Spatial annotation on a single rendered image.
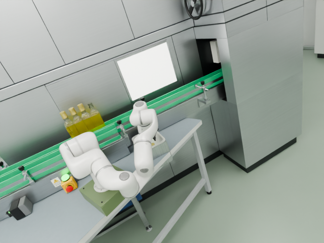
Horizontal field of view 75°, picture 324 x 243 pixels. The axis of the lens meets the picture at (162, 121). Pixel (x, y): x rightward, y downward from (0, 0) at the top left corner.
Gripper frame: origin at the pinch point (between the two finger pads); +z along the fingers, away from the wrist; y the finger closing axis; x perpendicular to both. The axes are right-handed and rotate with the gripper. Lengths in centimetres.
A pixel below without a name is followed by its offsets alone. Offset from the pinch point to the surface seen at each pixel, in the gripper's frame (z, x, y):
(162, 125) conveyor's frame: 10.9, -17.9, -16.9
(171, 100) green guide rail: -2.0, -23.1, -30.8
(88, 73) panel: -34, -49, 14
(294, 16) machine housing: -34, -9, -133
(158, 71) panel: -17, -44, -34
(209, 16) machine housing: -48, -29, -72
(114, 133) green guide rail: -4.8, -15.2, 17.1
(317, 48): 94, -94, -350
